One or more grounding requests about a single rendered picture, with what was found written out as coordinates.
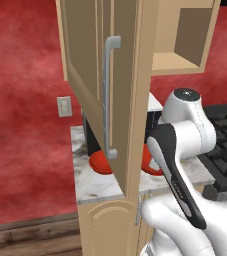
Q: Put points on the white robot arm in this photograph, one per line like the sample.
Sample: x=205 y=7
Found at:
x=188 y=133

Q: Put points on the red bowl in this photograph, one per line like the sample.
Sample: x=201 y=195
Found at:
x=148 y=165
x=100 y=164

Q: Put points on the beige cabinet door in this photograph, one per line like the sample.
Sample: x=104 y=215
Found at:
x=85 y=50

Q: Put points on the beige base cupboard door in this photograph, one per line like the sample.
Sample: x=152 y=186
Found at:
x=108 y=230

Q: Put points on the black hob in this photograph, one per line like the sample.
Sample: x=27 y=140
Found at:
x=226 y=150

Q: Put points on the grey wall socket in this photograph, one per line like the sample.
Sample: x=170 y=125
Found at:
x=64 y=106

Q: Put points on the beige open wall cabinet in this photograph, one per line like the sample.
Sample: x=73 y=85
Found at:
x=171 y=63

